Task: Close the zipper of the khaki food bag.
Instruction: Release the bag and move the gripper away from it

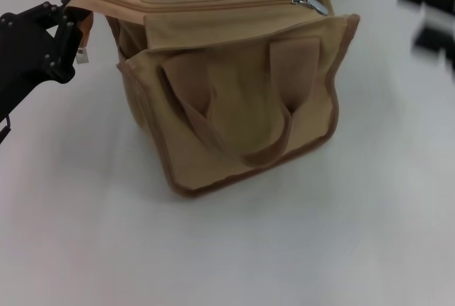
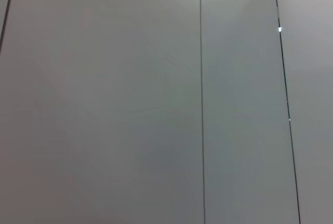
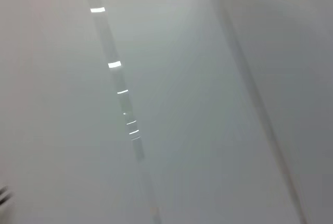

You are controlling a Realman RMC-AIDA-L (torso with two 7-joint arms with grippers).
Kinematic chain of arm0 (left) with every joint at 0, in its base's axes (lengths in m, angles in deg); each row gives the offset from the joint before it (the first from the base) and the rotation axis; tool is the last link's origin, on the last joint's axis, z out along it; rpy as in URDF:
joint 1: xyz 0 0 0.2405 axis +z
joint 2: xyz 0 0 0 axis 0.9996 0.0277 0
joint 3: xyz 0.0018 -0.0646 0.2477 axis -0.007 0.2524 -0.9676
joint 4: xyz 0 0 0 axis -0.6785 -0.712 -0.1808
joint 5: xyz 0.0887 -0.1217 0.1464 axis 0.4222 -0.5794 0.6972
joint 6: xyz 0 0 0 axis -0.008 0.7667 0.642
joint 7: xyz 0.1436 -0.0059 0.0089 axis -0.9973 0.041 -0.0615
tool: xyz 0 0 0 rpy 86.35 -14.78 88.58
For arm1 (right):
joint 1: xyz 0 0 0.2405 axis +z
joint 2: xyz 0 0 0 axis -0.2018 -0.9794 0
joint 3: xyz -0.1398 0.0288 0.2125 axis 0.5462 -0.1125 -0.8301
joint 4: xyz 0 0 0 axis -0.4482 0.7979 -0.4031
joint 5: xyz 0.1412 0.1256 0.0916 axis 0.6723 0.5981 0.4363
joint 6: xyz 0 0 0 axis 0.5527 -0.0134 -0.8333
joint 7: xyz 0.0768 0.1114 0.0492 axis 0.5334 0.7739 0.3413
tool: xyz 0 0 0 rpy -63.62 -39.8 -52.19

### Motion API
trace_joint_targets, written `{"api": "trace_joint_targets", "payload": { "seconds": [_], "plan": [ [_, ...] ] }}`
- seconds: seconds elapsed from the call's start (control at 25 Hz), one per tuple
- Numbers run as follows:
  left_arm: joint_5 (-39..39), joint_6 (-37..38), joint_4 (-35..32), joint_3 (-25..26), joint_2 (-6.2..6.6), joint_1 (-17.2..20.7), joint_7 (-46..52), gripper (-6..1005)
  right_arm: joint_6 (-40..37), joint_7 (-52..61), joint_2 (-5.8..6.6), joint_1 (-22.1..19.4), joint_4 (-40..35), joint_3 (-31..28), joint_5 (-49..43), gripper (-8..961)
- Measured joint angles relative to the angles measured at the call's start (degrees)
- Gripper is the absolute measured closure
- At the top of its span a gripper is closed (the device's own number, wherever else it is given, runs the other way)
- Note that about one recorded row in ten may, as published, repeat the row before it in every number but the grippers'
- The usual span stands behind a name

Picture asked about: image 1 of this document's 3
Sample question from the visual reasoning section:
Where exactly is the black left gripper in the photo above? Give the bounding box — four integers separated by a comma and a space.
0, 0, 82, 119

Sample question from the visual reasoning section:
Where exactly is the silver metal zipper pull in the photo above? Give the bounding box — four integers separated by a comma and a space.
291, 0, 328, 16

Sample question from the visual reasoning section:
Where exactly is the khaki canvas food bag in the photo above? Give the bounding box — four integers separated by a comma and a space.
77, 0, 361, 199

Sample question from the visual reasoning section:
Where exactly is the left gripper cable with connector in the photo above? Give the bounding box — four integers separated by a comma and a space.
0, 115, 13, 145

